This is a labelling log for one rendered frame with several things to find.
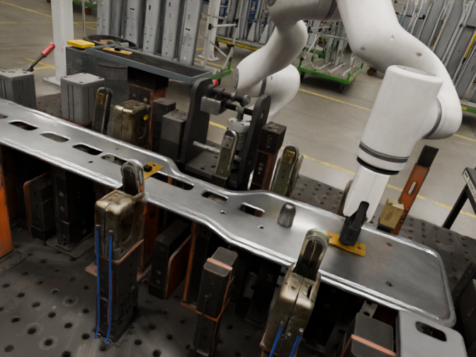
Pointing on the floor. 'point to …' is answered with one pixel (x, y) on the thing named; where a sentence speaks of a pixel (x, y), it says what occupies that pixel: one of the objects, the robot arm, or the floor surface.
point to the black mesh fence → (459, 207)
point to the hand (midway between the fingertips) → (350, 231)
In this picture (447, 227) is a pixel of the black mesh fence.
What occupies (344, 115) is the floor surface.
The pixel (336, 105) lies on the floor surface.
